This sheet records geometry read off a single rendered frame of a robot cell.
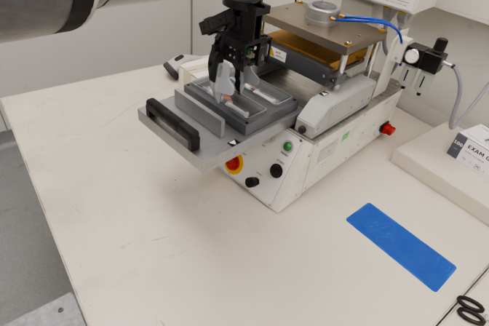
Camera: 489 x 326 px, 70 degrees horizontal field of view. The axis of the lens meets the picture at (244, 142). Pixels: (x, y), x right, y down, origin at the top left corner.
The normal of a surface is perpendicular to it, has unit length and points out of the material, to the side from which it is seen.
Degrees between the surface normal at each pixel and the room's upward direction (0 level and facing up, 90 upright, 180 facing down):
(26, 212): 0
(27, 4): 110
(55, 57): 90
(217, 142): 0
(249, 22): 90
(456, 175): 0
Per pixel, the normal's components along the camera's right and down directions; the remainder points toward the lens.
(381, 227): 0.09, -0.79
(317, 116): -0.39, -0.36
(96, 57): 0.59, 0.53
